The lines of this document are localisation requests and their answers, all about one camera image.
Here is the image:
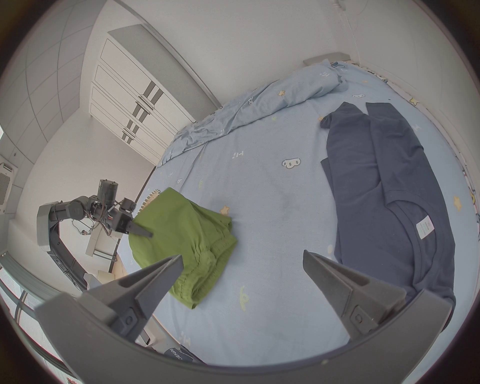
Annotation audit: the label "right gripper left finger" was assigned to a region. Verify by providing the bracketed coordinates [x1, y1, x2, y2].
[79, 255, 184, 344]

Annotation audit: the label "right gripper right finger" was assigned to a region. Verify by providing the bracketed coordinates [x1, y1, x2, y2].
[303, 250, 407, 342]

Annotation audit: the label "green shorts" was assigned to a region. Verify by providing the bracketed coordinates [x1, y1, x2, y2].
[128, 187, 238, 310]

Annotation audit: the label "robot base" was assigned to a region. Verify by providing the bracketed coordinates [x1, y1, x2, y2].
[137, 322, 205, 366]

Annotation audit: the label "white dressing table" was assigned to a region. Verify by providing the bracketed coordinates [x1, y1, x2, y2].
[85, 228, 121, 275]

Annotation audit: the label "round woven basket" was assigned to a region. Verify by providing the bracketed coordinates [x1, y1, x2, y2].
[139, 189, 162, 212]

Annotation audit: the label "bed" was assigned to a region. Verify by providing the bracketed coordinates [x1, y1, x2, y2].
[139, 52, 480, 366]

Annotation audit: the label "ceiling air conditioner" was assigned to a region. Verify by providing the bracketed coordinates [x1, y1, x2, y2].
[0, 160, 16, 206]

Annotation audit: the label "window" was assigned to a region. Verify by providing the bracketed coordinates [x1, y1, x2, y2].
[0, 255, 83, 384]

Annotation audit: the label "dark blue T-shirt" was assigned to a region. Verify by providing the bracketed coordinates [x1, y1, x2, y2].
[319, 101, 456, 331]

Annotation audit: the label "white wardrobe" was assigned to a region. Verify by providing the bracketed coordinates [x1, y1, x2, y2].
[89, 24, 222, 167]

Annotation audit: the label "pale blue quilt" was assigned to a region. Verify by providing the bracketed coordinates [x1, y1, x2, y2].
[157, 62, 347, 167]

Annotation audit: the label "grey bedside table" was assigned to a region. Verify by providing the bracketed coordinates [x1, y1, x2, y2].
[303, 52, 350, 67]

